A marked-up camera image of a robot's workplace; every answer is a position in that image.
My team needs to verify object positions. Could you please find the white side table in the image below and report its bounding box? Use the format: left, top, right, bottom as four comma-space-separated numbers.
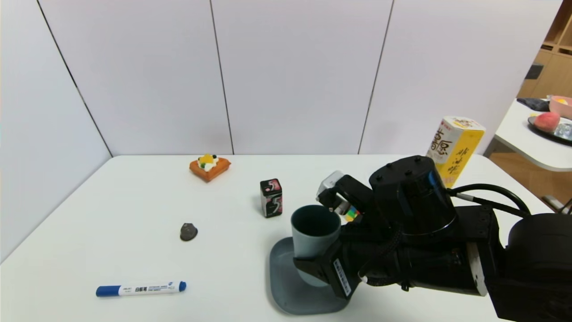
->
493, 98, 572, 173

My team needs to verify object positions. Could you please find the black gum container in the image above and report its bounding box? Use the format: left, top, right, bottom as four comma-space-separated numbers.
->
260, 178, 283, 219

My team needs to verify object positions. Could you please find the yellow hexagonal snack box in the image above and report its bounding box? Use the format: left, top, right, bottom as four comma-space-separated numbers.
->
426, 116, 486, 189

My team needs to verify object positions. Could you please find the blue white whiteboard marker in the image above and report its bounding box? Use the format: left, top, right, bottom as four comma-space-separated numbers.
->
96, 280, 187, 297

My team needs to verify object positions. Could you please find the black tray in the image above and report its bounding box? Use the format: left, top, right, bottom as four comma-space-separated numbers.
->
527, 116, 572, 146

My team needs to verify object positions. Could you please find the dark chair frame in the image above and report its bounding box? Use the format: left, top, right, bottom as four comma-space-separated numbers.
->
542, 195, 572, 215

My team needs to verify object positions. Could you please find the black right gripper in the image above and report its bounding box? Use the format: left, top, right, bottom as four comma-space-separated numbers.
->
293, 224, 411, 300

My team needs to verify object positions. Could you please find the dark cloth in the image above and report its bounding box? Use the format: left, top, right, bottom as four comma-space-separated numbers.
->
516, 97, 551, 112

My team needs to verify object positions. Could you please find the orange toy waffle cake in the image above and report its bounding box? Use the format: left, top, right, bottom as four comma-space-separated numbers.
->
189, 154, 232, 183

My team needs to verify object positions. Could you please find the blue-grey square dish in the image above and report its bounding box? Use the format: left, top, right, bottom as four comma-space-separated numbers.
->
269, 236, 352, 315

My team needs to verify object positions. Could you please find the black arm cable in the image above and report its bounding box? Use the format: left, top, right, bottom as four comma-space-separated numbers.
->
447, 183, 532, 216

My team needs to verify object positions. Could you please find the pink bowl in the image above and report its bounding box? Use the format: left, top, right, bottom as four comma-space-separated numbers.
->
549, 95, 572, 120

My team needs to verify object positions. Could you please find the wooden shelf unit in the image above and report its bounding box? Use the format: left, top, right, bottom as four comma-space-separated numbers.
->
517, 0, 572, 100

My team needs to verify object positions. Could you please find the pink peach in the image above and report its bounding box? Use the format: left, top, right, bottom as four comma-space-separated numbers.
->
533, 112, 561, 133

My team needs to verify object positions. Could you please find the blue-grey plastic cup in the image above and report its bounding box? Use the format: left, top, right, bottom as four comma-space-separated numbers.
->
290, 205, 343, 288

